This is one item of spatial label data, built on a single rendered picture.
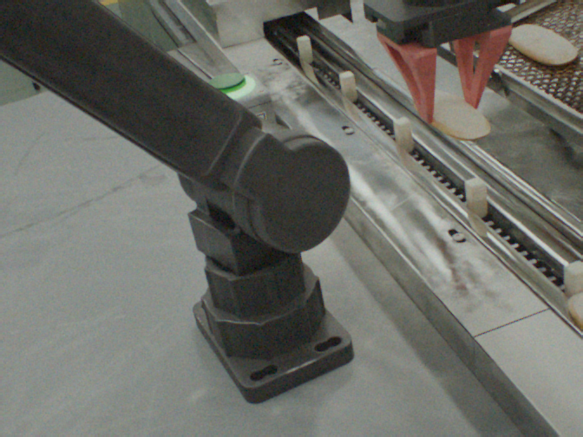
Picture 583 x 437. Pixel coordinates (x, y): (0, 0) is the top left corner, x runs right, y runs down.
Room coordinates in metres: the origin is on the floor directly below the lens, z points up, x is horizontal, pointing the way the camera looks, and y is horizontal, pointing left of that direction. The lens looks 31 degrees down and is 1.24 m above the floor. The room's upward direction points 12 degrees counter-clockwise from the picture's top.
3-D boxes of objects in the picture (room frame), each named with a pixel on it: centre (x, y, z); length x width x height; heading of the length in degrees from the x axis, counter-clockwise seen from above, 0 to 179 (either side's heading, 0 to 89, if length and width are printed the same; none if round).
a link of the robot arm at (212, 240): (0.56, 0.02, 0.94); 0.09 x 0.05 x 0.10; 122
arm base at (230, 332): (0.54, 0.03, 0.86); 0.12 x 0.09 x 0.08; 19
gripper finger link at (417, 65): (0.65, -0.14, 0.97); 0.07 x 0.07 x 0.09; 13
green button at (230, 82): (0.86, 0.04, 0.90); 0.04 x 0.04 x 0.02
